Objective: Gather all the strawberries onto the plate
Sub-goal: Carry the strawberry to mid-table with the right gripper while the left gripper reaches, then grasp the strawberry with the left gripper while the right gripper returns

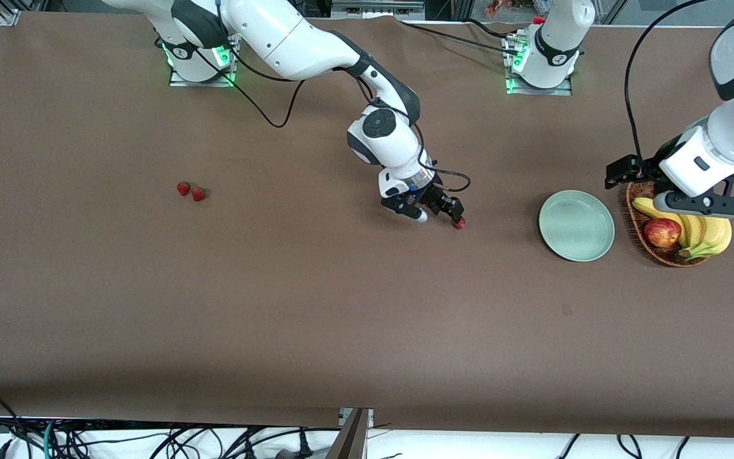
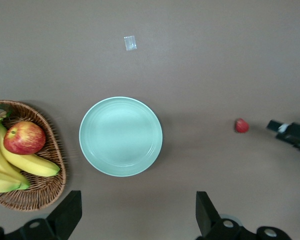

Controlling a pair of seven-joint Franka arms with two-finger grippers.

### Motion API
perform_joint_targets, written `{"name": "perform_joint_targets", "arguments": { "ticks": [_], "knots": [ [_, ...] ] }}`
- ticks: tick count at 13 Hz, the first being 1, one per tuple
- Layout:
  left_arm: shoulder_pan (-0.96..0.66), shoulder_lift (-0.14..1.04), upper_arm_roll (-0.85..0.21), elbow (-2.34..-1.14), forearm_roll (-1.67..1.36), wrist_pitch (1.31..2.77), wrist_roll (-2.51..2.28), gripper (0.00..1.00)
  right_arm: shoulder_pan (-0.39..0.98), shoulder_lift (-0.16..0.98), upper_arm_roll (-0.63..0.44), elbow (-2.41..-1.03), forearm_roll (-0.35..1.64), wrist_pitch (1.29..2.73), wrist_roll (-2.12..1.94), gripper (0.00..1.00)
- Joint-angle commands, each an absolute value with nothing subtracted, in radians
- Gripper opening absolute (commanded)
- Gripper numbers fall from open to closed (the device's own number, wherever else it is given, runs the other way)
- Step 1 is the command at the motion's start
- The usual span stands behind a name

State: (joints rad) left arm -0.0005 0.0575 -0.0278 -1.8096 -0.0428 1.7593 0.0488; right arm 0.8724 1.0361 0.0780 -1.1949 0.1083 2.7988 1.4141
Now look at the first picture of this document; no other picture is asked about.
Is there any pale green round plate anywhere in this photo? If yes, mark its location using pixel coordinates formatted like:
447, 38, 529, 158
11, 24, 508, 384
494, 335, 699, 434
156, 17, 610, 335
538, 190, 615, 263

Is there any red apple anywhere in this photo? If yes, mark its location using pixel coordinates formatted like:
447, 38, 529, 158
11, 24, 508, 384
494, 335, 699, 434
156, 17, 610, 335
644, 217, 682, 249

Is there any brown wicker basket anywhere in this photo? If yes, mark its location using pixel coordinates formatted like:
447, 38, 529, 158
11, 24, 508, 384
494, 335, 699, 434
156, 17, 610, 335
626, 180, 715, 268

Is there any yellow banana bunch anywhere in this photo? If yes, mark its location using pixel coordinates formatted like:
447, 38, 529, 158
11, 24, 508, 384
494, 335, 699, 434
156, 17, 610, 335
633, 196, 733, 261

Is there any brown table cover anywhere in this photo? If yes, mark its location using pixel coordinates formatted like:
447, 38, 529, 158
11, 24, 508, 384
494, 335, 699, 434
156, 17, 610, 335
0, 11, 734, 439

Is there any grey background box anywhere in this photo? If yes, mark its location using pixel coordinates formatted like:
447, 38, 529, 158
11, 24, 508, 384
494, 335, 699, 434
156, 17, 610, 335
331, 0, 426, 20

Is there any orange background object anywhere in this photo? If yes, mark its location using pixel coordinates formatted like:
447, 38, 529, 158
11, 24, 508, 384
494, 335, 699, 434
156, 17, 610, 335
486, 0, 536, 18

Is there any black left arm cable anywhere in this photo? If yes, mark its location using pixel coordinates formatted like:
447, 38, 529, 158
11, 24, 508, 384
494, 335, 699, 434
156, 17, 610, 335
624, 0, 712, 161

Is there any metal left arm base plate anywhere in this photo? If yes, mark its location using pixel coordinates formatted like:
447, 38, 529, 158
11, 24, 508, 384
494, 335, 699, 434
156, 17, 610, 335
503, 32, 573, 97

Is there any long black table cable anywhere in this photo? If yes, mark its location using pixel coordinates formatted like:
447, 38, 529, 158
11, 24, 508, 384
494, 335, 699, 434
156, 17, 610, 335
401, 20, 522, 55

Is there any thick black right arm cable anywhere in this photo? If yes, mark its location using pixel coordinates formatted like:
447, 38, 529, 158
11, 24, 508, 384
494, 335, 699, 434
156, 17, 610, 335
214, 38, 471, 193

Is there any short black table cable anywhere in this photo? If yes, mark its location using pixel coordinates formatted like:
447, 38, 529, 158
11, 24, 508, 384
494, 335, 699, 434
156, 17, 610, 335
464, 17, 517, 40

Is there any aluminium table frame profile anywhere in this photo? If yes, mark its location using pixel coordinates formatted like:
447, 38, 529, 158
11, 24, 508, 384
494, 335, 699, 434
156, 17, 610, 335
326, 407, 375, 459

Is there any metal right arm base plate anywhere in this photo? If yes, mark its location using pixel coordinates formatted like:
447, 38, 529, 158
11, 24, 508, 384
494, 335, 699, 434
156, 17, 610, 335
168, 32, 240, 87

